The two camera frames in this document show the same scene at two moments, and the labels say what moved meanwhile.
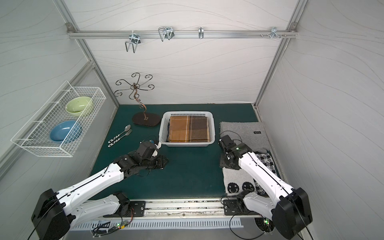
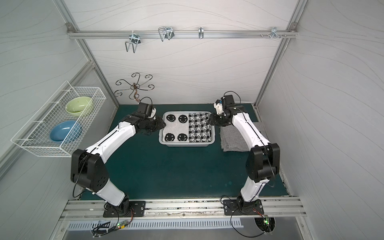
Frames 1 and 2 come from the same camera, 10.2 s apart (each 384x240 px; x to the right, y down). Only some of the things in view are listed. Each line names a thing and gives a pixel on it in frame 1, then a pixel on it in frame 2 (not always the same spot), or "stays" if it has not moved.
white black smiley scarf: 235,180 to 186,127
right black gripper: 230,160 to 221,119
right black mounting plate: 231,207 stays
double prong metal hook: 134,39 stays
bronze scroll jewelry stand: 139,119 stays
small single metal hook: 201,32 stays
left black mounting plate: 137,209 stays
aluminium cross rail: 169,33 stays
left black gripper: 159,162 to 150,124
